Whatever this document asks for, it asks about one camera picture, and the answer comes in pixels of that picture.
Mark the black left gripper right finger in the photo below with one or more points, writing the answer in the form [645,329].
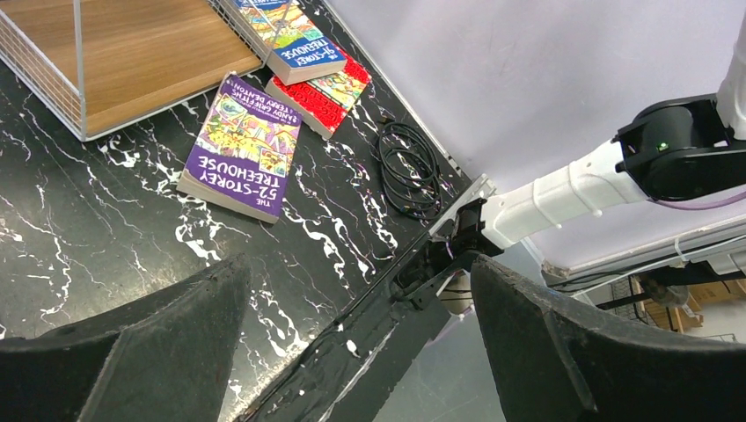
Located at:
[554,358]

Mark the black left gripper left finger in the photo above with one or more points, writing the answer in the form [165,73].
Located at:
[166,356]

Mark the purple 52-storey treehouse book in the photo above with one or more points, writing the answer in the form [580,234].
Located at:
[243,153]

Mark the white wire wooden shelf rack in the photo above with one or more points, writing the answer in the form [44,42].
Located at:
[99,66]

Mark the blue 91-storey treehouse book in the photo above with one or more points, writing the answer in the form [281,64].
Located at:
[291,45]

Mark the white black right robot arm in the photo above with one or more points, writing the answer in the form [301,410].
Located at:
[675,150]

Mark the red treehouse book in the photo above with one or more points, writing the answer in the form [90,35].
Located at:
[324,102]

